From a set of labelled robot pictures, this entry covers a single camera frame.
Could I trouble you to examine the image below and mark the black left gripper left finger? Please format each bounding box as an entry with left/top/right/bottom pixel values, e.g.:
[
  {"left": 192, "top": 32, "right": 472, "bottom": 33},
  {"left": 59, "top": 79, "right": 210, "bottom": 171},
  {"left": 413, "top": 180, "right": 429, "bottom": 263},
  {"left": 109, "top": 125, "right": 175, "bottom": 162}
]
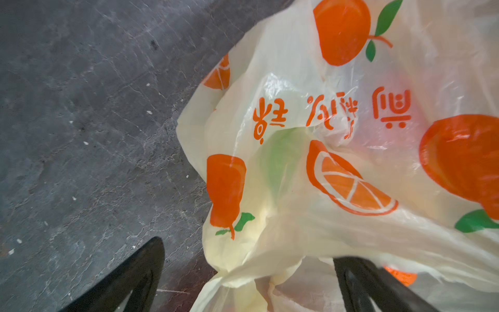
[{"left": 61, "top": 237, "right": 165, "bottom": 311}]

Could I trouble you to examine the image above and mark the cream plastic bag orange print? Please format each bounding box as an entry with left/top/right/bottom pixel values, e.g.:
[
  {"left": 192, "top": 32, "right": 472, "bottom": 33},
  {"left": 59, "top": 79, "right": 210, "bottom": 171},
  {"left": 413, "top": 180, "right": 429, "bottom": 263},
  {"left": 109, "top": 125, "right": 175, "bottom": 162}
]
[{"left": 177, "top": 1, "right": 498, "bottom": 311}]

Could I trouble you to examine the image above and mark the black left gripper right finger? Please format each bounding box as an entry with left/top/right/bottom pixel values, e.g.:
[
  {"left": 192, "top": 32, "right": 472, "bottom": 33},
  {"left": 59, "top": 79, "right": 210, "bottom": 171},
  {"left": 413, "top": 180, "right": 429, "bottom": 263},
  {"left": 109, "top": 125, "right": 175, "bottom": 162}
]
[{"left": 333, "top": 257, "right": 436, "bottom": 312}]

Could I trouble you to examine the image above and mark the green fake vegetable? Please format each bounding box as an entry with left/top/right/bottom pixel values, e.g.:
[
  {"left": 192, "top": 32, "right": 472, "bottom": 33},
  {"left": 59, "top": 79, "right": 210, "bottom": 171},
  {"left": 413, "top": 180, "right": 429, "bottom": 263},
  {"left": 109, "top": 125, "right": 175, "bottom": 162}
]
[{"left": 259, "top": 128, "right": 309, "bottom": 201}]

